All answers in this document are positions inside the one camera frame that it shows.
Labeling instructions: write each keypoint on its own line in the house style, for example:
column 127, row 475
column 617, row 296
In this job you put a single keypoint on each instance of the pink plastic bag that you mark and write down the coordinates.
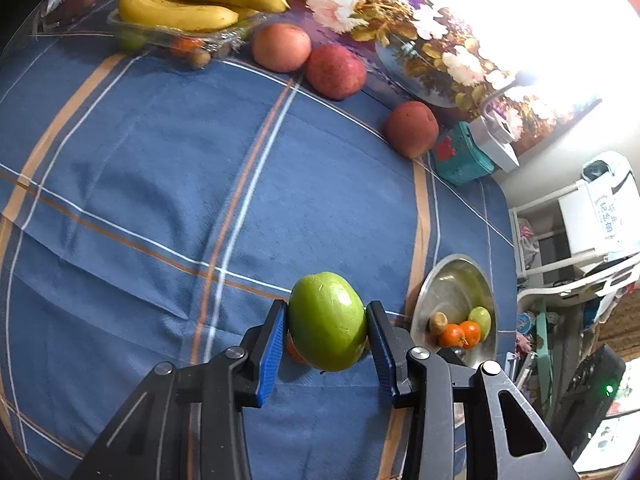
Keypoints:
column 528, row 245

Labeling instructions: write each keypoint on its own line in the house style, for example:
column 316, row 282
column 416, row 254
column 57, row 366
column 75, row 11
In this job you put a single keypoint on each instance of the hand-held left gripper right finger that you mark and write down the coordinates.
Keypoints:
column 382, row 355

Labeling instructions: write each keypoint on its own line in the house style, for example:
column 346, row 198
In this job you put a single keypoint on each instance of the round stainless steel plate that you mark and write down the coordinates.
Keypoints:
column 450, row 285

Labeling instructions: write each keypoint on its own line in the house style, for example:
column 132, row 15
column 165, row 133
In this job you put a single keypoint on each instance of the blue plaid tablecloth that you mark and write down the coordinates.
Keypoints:
column 150, row 185

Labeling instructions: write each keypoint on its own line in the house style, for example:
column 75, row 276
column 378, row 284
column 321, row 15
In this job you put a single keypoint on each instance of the large green jujube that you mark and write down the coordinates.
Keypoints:
column 325, row 320

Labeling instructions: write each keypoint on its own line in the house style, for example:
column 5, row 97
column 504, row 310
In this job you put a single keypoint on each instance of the tan brown kiwi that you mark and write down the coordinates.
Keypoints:
column 438, row 322

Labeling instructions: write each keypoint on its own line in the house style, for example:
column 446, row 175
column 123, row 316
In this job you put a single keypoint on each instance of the flower painting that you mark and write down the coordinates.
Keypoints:
column 410, row 25

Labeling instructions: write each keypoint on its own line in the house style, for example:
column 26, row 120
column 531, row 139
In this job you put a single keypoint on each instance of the pile of assorted clutter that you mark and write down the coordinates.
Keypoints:
column 537, row 340

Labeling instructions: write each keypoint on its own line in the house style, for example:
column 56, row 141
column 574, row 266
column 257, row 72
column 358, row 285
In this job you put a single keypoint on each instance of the large red apple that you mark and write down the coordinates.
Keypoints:
column 411, row 129

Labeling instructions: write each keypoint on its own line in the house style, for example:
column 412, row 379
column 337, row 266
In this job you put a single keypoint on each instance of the pink apple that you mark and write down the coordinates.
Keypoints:
column 281, row 46

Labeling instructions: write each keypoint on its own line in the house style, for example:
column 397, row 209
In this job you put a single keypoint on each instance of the white power adapter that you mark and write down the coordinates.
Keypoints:
column 500, row 122

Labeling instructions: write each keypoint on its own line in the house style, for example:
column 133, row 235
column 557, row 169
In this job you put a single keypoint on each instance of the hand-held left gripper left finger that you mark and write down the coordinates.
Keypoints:
column 267, row 360

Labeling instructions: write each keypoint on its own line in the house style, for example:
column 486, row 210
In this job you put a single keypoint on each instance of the white chair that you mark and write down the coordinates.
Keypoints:
column 585, row 220
column 575, row 287

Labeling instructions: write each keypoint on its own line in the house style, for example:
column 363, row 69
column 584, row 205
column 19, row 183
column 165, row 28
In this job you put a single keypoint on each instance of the teal plastic box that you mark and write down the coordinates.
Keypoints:
column 460, row 157

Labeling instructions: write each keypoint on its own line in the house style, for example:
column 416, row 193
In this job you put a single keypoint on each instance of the small orange mandarin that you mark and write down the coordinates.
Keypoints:
column 186, row 45
column 295, row 352

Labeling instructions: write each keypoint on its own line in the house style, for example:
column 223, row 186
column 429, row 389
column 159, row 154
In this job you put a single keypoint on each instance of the small brown fruit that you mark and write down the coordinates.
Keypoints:
column 200, row 59

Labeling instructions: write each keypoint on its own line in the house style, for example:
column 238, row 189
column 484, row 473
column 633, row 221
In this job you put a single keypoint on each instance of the small green jujube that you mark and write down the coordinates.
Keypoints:
column 481, row 316

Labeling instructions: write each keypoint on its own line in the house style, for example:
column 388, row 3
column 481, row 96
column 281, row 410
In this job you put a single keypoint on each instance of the black speaker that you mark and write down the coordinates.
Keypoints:
column 585, row 400

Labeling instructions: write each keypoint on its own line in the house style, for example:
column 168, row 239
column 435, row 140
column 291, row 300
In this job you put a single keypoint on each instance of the clear plastic fruit tray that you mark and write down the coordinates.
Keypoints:
column 225, row 37

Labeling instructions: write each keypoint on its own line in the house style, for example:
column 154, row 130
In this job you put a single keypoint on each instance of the white box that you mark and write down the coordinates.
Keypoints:
column 500, row 152

